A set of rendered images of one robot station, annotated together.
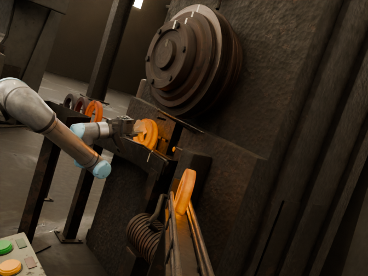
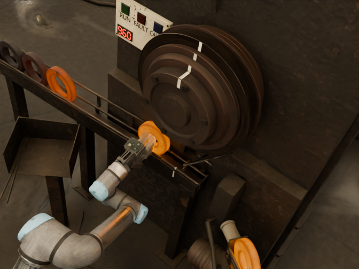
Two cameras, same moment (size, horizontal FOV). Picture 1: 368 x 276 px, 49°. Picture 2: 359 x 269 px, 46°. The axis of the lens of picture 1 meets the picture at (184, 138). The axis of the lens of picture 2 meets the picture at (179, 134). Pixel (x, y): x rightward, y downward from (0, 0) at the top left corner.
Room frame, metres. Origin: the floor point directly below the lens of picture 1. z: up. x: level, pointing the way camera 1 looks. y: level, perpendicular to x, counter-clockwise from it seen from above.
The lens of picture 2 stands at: (0.70, 0.52, 2.10)
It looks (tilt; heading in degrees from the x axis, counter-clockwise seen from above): 48 degrees down; 338
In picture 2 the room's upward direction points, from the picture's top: 11 degrees clockwise
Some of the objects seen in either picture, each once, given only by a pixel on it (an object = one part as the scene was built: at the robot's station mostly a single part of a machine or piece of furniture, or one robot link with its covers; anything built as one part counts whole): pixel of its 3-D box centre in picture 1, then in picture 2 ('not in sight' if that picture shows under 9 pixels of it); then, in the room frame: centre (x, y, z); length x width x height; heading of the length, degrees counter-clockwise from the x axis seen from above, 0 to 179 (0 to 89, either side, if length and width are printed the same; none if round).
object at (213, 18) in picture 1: (187, 62); (195, 93); (1.70, 0.09, 1.11); 0.47 x 0.06 x 0.47; 39
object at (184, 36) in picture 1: (168, 55); (177, 108); (1.64, 0.16, 1.11); 0.28 x 0.06 x 0.28; 39
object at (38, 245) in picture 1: (38, 177); (51, 187); (1.91, 0.62, 0.36); 0.26 x 0.20 x 0.72; 74
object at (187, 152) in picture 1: (188, 180); (226, 199); (1.53, -0.07, 0.68); 0.11 x 0.08 x 0.24; 129
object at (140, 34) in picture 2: not in sight; (142, 29); (2.04, 0.21, 1.15); 0.26 x 0.02 x 0.18; 39
